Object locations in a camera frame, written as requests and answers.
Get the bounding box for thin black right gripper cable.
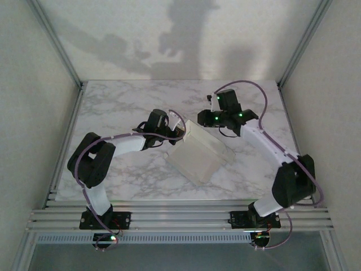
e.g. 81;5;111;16
218;126;241;138

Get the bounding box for grey slotted cable duct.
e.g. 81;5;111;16
36;231;252;245

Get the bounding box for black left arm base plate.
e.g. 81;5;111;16
79;211;133;230

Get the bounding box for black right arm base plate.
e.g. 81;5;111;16
230;210;282;229

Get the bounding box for aluminium frame leg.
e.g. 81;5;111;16
320;230;349;271
11;230;39;271

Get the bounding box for white teal paper box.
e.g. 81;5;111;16
164;119;236;187

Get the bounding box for aluminium side rail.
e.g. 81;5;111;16
278;83;318;208
42;83;87;209

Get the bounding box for black controller board green light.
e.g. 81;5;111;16
250;231;271;251
93;233;119;252

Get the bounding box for aluminium frame post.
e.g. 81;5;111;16
276;0;334;90
25;0;85;90

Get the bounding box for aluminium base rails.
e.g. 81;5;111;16
25;197;335;233

